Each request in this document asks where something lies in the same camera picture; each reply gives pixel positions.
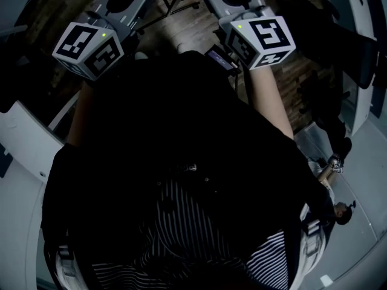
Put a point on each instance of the person's striped shirt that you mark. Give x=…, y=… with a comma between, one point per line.
x=187, y=222

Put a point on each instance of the black phone with lit screen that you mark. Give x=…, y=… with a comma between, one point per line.
x=220, y=57

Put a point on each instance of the white furniture panel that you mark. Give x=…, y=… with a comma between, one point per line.
x=362, y=11

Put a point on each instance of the person's white shoe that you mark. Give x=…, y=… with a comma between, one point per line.
x=141, y=55
x=185, y=47

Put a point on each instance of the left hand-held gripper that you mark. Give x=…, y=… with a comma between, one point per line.
x=87, y=51

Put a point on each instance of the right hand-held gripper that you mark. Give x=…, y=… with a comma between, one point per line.
x=260, y=41

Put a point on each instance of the person's left forearm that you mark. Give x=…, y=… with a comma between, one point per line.
x=80, y=116

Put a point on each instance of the person's right forearm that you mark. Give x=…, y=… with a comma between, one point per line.
x=269, y=101

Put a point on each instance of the person's black apron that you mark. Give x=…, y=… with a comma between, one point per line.
x=169, y=116

